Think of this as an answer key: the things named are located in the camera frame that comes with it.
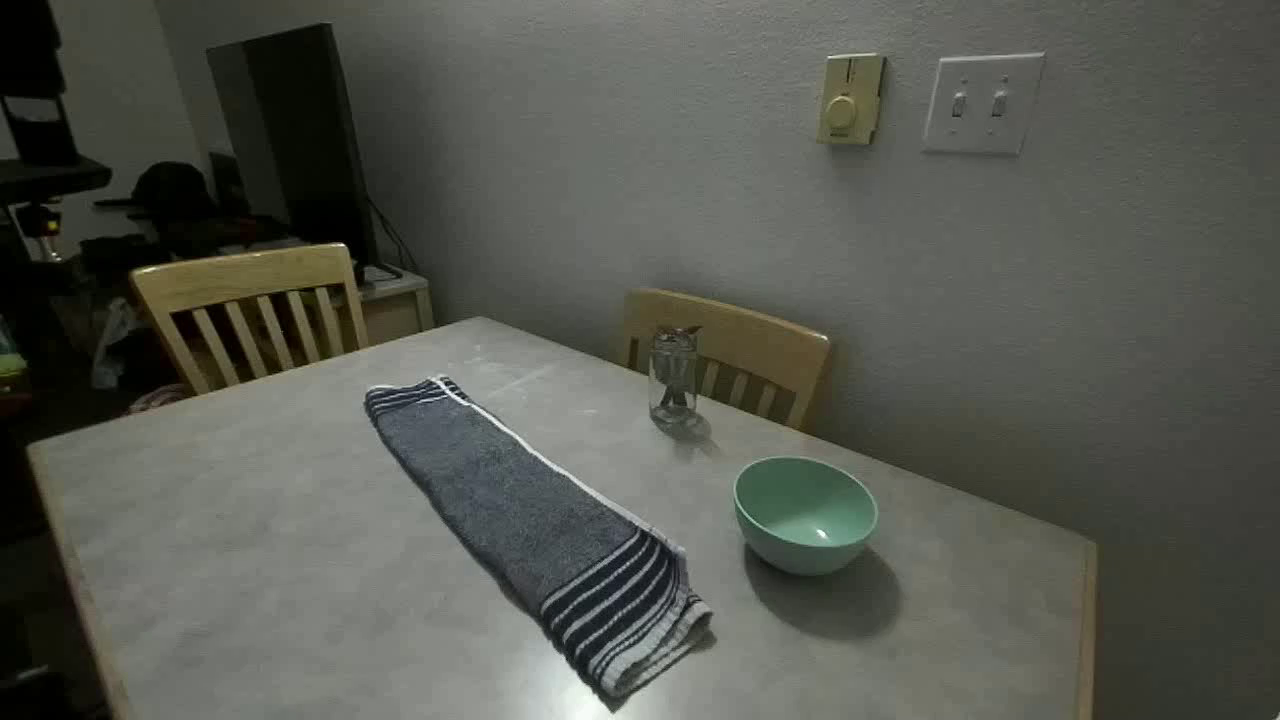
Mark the green bowl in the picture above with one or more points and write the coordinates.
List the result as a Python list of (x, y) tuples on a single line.
[(805, 518)]

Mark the dark flat screen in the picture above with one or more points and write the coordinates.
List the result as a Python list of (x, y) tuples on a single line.
[(300, 135)]

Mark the black equipment stand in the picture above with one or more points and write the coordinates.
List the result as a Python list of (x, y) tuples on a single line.
[(35, 83)]

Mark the yellow wall thermostat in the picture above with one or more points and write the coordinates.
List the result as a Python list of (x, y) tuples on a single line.
[(851, 102)]

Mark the small wooden side cabinet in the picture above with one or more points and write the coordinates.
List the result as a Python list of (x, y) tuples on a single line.
[(393, 309)]

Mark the clear glass jar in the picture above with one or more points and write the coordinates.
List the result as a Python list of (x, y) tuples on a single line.
[(672, 374)]

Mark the wooden slat-back chair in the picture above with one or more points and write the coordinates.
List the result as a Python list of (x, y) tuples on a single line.
[(242, 272), (761, 346)]

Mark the black cap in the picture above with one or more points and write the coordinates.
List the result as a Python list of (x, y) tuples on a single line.
[(173, 189)]

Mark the white light switch plate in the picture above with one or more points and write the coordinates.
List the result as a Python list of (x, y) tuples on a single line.
[(980, 102)]

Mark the blue striped towel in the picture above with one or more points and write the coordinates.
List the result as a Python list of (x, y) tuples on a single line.
[(534, 521)]

